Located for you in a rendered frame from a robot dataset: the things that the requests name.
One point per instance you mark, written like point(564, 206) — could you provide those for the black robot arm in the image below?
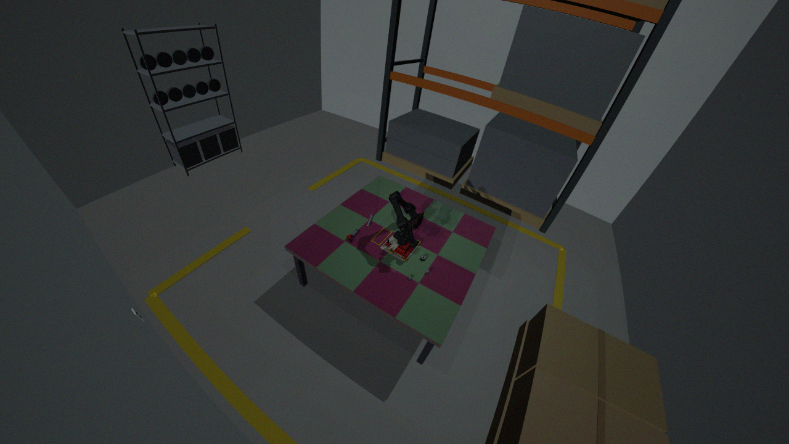
point(403, 222)

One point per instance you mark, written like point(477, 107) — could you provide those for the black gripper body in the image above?
point(397, 235)

